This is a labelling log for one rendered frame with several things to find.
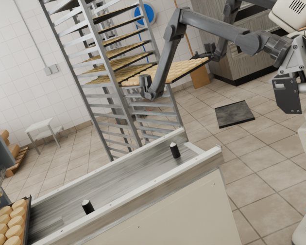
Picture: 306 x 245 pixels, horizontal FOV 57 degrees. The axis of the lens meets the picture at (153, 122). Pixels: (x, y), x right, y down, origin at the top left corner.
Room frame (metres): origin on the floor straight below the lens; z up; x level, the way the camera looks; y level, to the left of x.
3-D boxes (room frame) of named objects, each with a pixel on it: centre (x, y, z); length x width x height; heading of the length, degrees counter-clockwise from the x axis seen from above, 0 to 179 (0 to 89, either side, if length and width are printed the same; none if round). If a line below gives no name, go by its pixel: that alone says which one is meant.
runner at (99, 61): (2.24, 0.30, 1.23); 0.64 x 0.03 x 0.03; 34
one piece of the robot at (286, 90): (1.14, -0.68, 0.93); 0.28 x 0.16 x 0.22; 124
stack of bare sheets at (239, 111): (3.13, -0.95, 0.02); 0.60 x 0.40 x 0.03; 166
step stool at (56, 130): (4.52, 1.72, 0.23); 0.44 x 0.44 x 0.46; 85
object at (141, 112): (2.46, -0.02, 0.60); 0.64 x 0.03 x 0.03; 34
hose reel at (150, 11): (4.93, -0.47, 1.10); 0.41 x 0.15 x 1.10; 93
